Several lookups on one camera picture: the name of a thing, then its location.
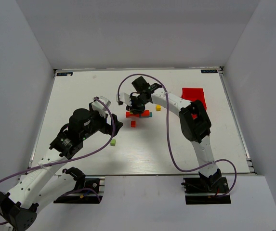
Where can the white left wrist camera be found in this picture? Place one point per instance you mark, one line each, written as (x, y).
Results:
(100, 104)

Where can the teal long block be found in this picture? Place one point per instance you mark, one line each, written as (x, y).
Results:
(146, 116)

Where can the red arch block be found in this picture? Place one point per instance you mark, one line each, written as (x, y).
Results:
(130, 114)

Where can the yellow cube block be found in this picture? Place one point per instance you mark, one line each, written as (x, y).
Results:
(158, 108)

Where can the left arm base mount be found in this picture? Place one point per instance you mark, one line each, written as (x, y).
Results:
(91, 194)

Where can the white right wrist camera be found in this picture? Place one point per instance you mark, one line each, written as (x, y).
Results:
(123, 98)

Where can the small red cube block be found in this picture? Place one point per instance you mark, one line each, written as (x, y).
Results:
(133, 124)

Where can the red rectangular block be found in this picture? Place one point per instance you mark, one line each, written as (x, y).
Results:
(146, 112)

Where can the right blue corner label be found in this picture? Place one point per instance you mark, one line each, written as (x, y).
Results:
(209, 71)

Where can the blue corner label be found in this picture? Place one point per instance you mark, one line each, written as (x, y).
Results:
(64, 74)
(209, 71)

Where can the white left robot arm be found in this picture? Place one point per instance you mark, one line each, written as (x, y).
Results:
(18, 206)

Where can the small green cube block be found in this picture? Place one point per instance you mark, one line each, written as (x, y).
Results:
(113, 142)

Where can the red plastic bin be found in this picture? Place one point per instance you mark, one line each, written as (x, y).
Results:
(193, 94)

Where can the left blue corner label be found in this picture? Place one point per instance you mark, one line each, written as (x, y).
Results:
(64, 74)

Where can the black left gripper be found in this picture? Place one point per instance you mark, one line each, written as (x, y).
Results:
(108, 127)

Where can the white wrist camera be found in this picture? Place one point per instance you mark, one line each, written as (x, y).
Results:
(123, 98)
(100, 104)

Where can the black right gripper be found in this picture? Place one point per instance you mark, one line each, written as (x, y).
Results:
(137, 109)

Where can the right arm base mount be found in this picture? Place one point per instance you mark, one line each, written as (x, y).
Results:
(198, 194)

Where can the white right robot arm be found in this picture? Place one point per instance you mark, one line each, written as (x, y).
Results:
(194, 121)

